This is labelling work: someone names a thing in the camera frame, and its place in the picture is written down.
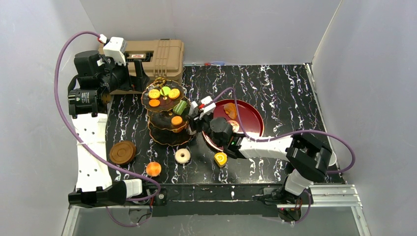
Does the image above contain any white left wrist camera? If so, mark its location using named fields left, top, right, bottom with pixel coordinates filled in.
left=98, top=34, right=127, bottom=66

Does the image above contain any aluminium frame rail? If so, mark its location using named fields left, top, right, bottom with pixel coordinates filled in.
left=62, top=184, right=369, bottom=236

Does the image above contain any white cup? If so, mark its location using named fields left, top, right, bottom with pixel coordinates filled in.
left=328, top=151, right=337, bottom=166

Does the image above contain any tan plastic toolbox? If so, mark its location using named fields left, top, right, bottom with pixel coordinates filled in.
left=98, top=39, right=184, bottom=94

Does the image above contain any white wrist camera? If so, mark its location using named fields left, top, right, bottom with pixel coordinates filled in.
left=98, top=34, right=127, bottom=66
left=188, top=96, right=216, bottom=119

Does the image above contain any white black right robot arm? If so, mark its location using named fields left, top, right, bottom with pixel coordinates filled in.
left=186, top=109, right=332, bottom=197

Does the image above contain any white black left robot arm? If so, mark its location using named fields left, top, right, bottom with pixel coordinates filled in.
left=67, top=50, right=144, bottom=207

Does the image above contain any green macaron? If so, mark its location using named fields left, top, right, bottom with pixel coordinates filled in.
left=160, top=86, right=171, bottom=96

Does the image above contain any three tier glass stand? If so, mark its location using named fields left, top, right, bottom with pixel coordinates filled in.
left=141, top=77, right=193, bottom=147

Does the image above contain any orange tart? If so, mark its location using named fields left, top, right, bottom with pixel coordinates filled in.
left=146, top=162, right=162, bottom=177

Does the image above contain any chocolate chip cookie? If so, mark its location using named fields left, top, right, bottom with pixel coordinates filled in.
left=171, top=116, right=183, bottom=126

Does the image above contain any red blue pen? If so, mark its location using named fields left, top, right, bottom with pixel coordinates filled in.
left=204, top=61, right=225, bottom=66

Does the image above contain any yellow round cracker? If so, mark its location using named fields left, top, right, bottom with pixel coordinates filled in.
left=148, top=89, right=161, bottom=99

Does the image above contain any brown round wooden coaster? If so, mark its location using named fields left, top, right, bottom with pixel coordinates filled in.
left=109, top=141, right=137, bottom=165

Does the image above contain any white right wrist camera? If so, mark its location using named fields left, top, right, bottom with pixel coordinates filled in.
left=188, top=96, right=216, bottom=119

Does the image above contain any green layered cake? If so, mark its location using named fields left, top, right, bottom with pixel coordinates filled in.
left=173, top=100, right=187, bottom=116

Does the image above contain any dark red round tray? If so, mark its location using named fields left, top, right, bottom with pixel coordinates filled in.
left=203, top=99, right=265, bottom=151

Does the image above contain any orange round cookie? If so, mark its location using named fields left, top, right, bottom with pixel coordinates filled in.
left=149, top=99, right=160, bottom=107

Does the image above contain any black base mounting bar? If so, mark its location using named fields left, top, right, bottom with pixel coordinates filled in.
left=119, top=184, right=315, bottom=218

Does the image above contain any yellow swirl roll cake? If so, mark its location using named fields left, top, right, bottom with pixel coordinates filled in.
left=214, top=152, right=228, bottom=168

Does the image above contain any golden croissant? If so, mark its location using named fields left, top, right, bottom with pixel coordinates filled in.
left=224, top=103, right=238, bottom=120

